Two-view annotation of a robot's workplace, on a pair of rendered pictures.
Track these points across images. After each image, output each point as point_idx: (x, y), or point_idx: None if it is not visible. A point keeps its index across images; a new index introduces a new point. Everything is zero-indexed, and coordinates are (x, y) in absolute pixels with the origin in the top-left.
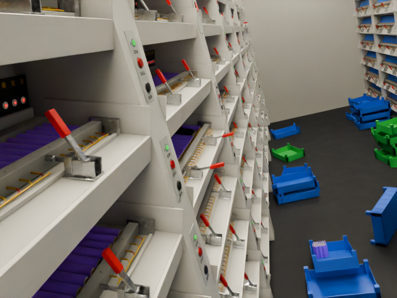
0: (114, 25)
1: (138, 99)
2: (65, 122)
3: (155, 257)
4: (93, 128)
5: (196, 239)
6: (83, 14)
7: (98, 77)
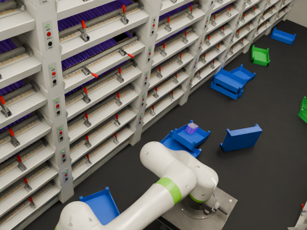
0: (35, 22)
1: (39, 49)
2: (17, 36)
3: (27, 101)
4: (18, 52)
5: (57, 101)
6: (26, 10)
7: (29, 32)
